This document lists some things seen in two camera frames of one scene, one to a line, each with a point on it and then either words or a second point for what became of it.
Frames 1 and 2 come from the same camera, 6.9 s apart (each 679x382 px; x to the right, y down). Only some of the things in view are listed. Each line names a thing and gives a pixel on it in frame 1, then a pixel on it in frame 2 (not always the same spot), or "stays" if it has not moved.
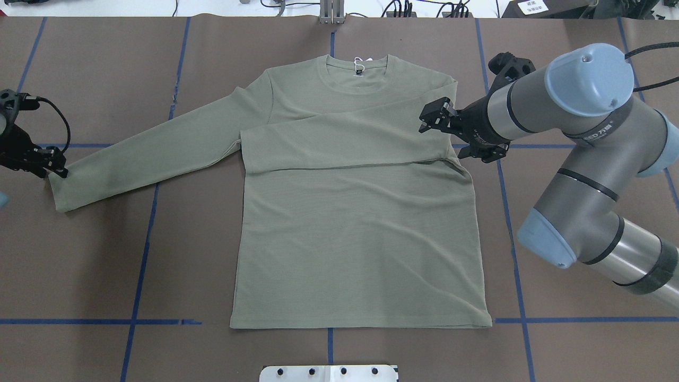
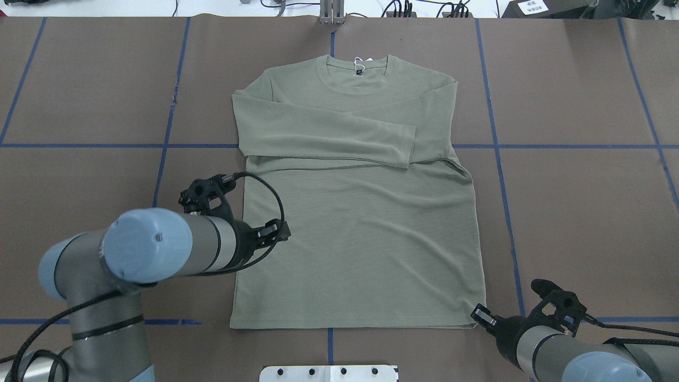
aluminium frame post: (332, 11) stays
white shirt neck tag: (359, 68) stays
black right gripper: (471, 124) -> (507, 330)
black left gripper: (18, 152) -> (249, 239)
